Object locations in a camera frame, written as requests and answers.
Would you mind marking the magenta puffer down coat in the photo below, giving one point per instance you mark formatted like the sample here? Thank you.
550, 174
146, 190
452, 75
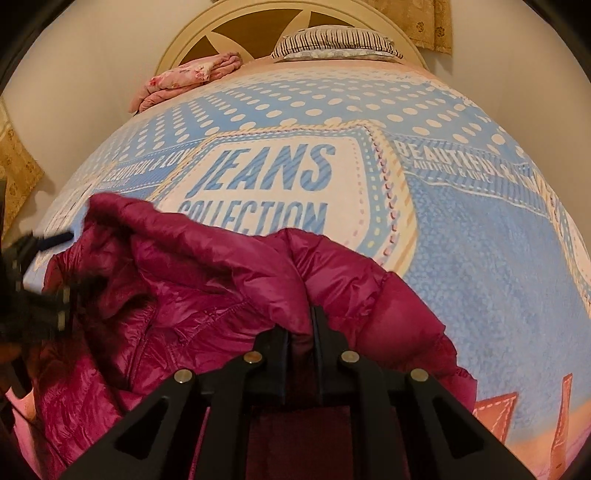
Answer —
167, 293

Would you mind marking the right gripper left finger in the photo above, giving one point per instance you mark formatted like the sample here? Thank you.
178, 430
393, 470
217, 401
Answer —
193, 425

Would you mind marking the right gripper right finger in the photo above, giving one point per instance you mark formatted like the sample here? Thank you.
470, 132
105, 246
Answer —
404, 425

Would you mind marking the pink and blue bedspread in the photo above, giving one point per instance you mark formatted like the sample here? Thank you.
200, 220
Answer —
394, 164

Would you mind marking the striped grey pillow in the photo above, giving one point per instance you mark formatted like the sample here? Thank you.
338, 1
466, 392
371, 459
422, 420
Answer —
334, 39

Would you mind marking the beige patterned centre curtain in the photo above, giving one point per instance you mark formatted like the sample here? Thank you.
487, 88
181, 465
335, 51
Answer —
428, 23

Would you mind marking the pink floral folded blanket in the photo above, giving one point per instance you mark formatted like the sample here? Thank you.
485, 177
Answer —
183, 78

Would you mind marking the cream wooden headboard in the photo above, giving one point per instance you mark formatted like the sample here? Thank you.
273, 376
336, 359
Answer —
252, 28

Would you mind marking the beige patterned side curtain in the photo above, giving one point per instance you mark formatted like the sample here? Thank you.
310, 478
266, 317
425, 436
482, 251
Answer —
18, 168

